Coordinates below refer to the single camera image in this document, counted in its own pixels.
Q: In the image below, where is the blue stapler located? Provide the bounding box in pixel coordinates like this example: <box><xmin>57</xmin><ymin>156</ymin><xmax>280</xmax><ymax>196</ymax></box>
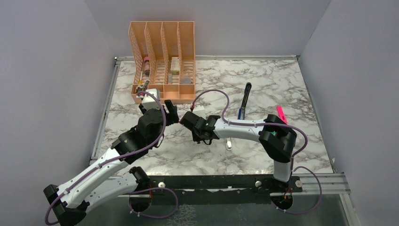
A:
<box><xmin>238</xmin><ymin>82</ymin><xmax>252</xmax><ymax>120</ymax></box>

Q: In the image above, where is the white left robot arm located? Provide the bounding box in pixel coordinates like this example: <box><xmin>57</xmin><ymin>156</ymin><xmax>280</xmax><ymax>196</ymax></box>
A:
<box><xmin>43</xmin><ymin>100</ymin><xmax>179</xmax><ymax>226</ymax></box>

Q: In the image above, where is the orange plastic desk organizer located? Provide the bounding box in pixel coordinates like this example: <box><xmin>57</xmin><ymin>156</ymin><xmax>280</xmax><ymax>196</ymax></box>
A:
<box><xmin>128</xmin><ymin>21</ymin><xmax>196</xmax><ymax>104</ymax></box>

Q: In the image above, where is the clear tape roll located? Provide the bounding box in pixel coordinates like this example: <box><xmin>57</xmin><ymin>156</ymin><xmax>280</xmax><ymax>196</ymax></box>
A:
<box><xmin>180</xmin><ymin>76</ymin><xmax>192</xmax><ymax>84</ymax></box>

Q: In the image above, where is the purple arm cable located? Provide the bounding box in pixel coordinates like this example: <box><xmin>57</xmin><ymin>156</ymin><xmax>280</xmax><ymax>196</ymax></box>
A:
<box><xmin>45</xmin><ymin>90</ymin><xmax>180</xmax><ymax>226</ymax></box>
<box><xmin>190</xmin><ymin>89</ymin><xmax>323</xmax><ymax>216</ymax></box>

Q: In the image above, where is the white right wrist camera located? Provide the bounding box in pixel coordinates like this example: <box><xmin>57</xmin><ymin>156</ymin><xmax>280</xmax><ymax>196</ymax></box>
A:
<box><xmin>192</xmin><ymin>105</ymin><xmax>206</xmax><ymax>119</ymax></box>

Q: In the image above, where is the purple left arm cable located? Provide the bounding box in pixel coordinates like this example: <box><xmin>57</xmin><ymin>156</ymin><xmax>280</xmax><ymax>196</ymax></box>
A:
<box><xmin>45</xmin><ymin>90</ymin><xmax>180</xmax><ymax>226</ymax></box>

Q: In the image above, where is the green white small box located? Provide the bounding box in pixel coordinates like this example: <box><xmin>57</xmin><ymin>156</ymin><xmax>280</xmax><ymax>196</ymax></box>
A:
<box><xmin>170</xmin><ymin>56</ymin><xmax>180</xmax><ymax>75</ymax></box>

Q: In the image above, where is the pink highlighter marker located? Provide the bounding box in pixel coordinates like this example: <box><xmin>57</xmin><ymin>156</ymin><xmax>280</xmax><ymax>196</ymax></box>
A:
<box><xmin>276</xmin><ymin>106</ymin><xmax>288</xmax><ymax>124</ymax></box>

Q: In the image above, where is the black label card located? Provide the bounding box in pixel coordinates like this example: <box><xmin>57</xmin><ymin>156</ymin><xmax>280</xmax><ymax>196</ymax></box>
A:
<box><xmin>135</xmin><ymin>80</ymin><xmax>151</xmax><ymax>94</ymax></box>

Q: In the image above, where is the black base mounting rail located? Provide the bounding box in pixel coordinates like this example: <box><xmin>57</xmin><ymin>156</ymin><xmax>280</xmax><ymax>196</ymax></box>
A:
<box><xmin>129</xmin><ymin>174</ymin><xmax>302</xmax><ymax>205</ymax></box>

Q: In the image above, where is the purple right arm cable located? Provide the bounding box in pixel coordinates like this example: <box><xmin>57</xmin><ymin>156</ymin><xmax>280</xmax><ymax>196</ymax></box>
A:
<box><xmin>190</xmin><ymin>89</ymin><xmax>323</xmax><ymax>216</ymax></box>

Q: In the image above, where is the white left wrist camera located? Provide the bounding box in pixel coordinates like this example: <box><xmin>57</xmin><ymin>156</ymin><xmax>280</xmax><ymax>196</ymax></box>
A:
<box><xmin>141</xmin><ymin>89</ymin><xmax>160</xmax><ymax>110</ymax></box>

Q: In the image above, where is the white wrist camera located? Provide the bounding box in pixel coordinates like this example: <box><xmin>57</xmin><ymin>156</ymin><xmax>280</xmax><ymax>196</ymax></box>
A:
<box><xmin>141</xmin><ymin>89</ymin><xmax>160</xmax><ymax>110</ymax></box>
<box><xmin>192</xmin><ymin>105</ymin><xmax>206</xmax><ymax>119</ymax></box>

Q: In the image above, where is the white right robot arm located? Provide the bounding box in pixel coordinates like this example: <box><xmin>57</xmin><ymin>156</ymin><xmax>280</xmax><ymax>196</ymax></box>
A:
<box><xmin>180</xmin><ymin>111</ymin><xmax>297</xmax><ymax>192</ymax></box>

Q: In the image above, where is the pink glue stick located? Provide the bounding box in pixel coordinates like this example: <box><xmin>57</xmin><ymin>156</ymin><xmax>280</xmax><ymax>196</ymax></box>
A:
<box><xmin>143</xmin><ymin>56</ymin><xmax>151</xmax><ymax>76</ymax></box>

